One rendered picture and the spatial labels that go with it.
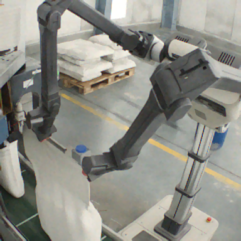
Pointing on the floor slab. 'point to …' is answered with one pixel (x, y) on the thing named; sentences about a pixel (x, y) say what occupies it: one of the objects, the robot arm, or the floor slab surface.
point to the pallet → (85, 87)
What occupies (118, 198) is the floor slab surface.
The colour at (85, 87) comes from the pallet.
